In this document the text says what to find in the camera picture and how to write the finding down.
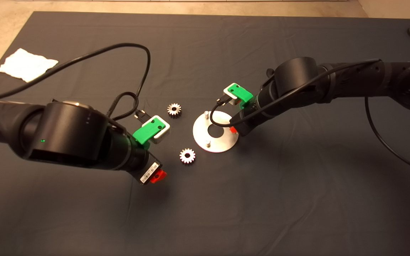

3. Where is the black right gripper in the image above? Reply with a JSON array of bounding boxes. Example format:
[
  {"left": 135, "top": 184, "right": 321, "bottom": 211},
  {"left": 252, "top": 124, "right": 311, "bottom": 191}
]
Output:
[{"left": 230, "top": 107, "right": 261, "bottom": 137}]

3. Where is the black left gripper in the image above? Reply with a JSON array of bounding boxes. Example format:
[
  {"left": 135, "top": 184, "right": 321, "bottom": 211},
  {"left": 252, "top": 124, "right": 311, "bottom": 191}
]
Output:
[{"left": 131, "top": 152, "right": 168, "bottom": 186}]

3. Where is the small steel planetary gear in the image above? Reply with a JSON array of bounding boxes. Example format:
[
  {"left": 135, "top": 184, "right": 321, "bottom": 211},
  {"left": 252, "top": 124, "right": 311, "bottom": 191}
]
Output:
[
  {"left": 167, "top": 103, "right": 182, "bottom": 119},
  {"left": 179, "top": 148, "right": 196, "bottom": 165}
]

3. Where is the round metal carrier plate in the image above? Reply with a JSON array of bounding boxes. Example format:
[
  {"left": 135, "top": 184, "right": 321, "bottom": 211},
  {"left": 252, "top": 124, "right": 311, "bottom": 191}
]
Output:
[{"left": 192, "top": 111, "right": 239, "bottom": 153}]

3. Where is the dark grey tablecloth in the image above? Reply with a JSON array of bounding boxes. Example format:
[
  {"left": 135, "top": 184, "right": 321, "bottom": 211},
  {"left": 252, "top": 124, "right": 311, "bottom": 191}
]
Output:
[{"left": 0, "top": 12, "right": 410, "bottom": 256}]

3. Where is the white crumpled tissue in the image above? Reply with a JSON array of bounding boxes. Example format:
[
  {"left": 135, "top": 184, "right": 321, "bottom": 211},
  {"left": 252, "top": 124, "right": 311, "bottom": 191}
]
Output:
[{"left": 0, "top": 49, "right": 59, "bottom": 83}]

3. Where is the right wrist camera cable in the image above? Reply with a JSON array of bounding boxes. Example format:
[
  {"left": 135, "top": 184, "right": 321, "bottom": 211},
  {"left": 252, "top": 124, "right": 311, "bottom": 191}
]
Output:
[{"left": 209, "top": 59, "right": 410, "bottom": 176}]

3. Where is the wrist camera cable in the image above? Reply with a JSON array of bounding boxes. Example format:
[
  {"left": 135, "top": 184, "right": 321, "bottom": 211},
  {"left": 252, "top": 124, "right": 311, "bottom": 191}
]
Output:
[
  {"left": 0, "top": 43, "right": 152, "bottom": 121},
  {"left": 209, "top": 59, "right": 410, "bottom": 176}
]

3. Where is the right wrist green mount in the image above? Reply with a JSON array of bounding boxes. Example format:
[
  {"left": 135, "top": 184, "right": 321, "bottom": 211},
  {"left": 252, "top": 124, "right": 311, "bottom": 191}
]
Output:
[{"left": 227, "top": 84, "right": 254, "bottom": 109}]

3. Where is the wrist green mount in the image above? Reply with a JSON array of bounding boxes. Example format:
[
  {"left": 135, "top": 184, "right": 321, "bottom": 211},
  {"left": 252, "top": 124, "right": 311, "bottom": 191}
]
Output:
[
  {"left": 133, "top": 118, "right": 166, "bottom": 149},
  {"left": 227, "top": 84, "right": 254, "bottom": 109}
]

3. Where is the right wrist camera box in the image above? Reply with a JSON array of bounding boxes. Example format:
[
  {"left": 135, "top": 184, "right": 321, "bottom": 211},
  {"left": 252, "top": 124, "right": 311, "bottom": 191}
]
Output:
[{"left": 224, "top": 83, "right": 243, "bottom": 105}]

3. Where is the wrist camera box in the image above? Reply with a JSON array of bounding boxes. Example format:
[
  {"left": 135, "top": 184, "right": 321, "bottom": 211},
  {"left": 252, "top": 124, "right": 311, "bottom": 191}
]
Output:
[
  {"left": 224, "top": 83, "right": 243, "bottom": 105},
  {"left": 142, "top": 114, "right": 172, "bottom": 144}
]

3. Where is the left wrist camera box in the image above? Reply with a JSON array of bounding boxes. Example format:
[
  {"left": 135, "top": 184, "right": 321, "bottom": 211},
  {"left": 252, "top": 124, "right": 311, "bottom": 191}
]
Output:
[{"left": 142, "top": 114, "right": 172, "bottom": 144}]

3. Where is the left wrist green mount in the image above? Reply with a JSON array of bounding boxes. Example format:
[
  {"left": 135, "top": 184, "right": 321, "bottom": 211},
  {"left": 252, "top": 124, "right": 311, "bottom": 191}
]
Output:
[{"left": 133, "top": 118, "right": 166, "bottom": 149}]

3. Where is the left arm braided cable loop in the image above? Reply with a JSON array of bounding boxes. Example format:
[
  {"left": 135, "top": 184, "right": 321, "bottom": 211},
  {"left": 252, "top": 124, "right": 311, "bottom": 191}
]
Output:
[{"left": 106, "top": 91, "right": 140, "bottom": 121}]

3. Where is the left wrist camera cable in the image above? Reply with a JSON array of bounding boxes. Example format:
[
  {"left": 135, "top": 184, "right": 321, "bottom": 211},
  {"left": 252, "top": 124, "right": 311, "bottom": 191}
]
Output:
[{"left": 0, "top": 43, "right": 152, "bottom": 121}]

